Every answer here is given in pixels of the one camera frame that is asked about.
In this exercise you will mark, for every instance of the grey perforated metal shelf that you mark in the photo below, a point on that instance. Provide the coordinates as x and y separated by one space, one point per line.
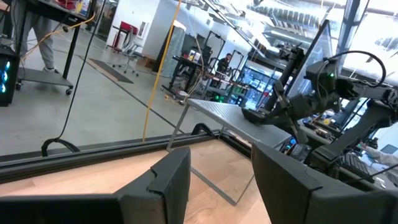
236 119

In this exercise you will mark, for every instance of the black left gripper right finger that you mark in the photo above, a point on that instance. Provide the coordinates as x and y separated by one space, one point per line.
283 193

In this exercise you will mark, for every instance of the red seat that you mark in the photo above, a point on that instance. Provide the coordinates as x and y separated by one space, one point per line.
129 28

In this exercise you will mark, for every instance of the black computer monitor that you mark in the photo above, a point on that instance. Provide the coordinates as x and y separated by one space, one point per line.
314 53

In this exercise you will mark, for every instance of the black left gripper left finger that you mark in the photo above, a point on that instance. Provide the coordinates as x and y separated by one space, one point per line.
168 193

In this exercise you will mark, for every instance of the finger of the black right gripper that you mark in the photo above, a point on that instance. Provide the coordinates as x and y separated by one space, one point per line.
275 112
280 120

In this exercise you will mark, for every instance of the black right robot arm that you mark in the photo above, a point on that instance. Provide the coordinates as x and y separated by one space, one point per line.
357 130

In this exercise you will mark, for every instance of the white picture frame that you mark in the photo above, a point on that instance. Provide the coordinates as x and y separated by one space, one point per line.
141 29

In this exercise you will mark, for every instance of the dark floor mat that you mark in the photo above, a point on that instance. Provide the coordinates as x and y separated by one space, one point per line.
110 71

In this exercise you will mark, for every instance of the black rolling workbench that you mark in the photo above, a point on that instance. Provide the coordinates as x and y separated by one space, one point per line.
71 53

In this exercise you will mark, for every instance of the black computer tower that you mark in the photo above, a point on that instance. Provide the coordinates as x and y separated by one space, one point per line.
9 81

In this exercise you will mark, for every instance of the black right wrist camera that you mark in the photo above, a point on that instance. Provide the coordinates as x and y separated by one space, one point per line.
321 76

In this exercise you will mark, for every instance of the grey office chair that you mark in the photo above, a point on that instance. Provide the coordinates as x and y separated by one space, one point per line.
129 51

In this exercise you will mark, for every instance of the person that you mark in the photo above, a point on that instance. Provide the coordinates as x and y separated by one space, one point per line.
224 63
384 158
46 43

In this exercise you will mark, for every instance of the grey partition panel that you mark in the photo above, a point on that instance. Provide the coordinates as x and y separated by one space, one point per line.
174 49

